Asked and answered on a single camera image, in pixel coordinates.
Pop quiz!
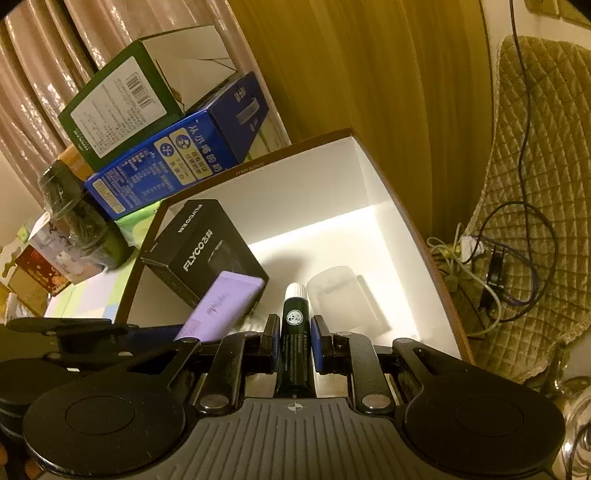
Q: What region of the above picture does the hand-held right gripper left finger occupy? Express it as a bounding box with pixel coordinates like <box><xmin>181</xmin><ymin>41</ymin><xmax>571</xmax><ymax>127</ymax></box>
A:
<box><xmin>122</xmin><ymin>315</ymin><xmax>281</xmax><ymax>415</ymax></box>

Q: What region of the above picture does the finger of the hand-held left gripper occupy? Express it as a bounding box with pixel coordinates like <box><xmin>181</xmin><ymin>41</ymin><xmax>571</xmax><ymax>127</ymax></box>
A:
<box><xmin>4</xmin><ymin>318</ymin><xmax>184</xmax><ymax>370</ymax></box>

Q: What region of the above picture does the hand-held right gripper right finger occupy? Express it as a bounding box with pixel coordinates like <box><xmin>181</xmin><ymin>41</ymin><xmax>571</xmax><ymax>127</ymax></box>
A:
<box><xmin>310</xmin><ymin>315</ymin><xmax>455</xmax><ymax>414</ymax></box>

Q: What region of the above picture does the dark green tube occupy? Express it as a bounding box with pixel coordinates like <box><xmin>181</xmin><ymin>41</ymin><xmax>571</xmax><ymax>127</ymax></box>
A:
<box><xmin>273</xmin><ymin>282</ymin><xmax>317</xmax><ymax>400</ymax></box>

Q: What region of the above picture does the clear plastic case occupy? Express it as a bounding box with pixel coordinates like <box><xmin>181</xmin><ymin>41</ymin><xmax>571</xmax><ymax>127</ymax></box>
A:
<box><xmin>305</xmin><ymin>265</ymin><xmax>393</xmax><ymax>336</ymax></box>

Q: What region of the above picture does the purple flat pack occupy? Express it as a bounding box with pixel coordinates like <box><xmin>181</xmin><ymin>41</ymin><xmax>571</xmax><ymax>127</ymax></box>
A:
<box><xmin>174</xmin><ymin>271</ymin><xmax>265</xmax><ymax>343</ymax></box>

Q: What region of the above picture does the black product box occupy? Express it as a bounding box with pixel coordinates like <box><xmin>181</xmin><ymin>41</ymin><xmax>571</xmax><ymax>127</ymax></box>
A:
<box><xmin>141</xmin><ymin>198</ymin><xmax>270</xmax><ymax>320</ymax></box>

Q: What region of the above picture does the brown storage box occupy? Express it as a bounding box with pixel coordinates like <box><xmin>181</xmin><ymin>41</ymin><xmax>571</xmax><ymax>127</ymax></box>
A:
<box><xmin>113</xmin><ymin>127</ymin><xmax>476</xmax><ymax>366</ymax></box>

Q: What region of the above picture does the checked cloth desktop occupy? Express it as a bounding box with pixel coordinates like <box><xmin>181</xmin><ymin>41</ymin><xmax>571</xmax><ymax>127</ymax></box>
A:
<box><xmin>44</xmin><ymin>268</ymin><xmax>128</xmax><ymax>324</ymax></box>

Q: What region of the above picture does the green tissue pack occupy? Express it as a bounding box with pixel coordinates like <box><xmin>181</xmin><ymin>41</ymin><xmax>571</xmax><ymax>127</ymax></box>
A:
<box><xmin>115</xmin><ymin>203</ymin><xmax>163</xmax><ymax>265</ymax></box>

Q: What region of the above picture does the red gift packet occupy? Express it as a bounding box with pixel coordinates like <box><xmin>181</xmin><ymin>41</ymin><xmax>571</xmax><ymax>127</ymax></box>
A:
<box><xmin>16</xmin><ymin>244</ymin><xmax>70</xmax><ymax>297</ymax></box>

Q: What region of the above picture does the white appliance box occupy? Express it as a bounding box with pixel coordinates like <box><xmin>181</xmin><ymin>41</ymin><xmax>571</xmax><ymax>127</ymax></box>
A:
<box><xmin>28</xmin><ymin>215</ymin><xmax>93</xmax><ymax>285</ymax></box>

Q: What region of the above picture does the blue carton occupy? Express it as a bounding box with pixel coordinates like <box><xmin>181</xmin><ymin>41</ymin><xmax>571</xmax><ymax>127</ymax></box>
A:
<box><xmin>84</xmin><ymin>71</ymin><xmax>273</xmax><ymax>220</ymax></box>

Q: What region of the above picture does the green carton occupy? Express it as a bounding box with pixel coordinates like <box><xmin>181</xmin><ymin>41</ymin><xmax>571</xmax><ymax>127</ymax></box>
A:
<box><xmin>58</xmin><ymin>25</ymin><xmax>245</xmax><ymax>172</ymax></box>

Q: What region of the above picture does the metal kettle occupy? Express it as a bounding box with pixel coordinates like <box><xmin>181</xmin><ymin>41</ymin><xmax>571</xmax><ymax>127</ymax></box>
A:
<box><xmin>545</xmin><ymin>342</ymin><xmax>591</xmax><ymax>480</ymax></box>

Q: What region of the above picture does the chair with quilted cover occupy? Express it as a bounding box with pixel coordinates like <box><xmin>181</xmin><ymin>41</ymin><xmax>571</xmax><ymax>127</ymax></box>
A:
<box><xmin>431</xmin><ymin>34</ymin><xmax>591</xmax><ymax>385</ymax></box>

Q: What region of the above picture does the beige pleated curtain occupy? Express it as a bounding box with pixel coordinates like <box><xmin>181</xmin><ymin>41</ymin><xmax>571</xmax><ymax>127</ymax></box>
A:
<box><xmin>0</xmin><ymin>0</ymin><xmax>296</xmax><ymax>205</ymax></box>

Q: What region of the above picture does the white cable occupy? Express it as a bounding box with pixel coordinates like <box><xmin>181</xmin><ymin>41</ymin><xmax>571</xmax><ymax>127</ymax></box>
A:
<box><xmin>427</xmin><ymin>224</ymin><xmax>502</xmax><ymax>339</ymax></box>

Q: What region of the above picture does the black charger cable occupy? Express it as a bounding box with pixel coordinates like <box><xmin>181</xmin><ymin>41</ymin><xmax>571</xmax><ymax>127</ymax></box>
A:
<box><xmin>462</xmin><ymin>0</ymin><xmax>560</xmax><ymax>324</ymax></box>

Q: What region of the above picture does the beige wall socket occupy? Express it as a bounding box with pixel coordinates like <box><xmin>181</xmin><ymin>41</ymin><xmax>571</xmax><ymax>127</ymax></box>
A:
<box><xmin>525</xmin><ymin>0</ymin><xmax>562</xmax><ymax>17</ymax></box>

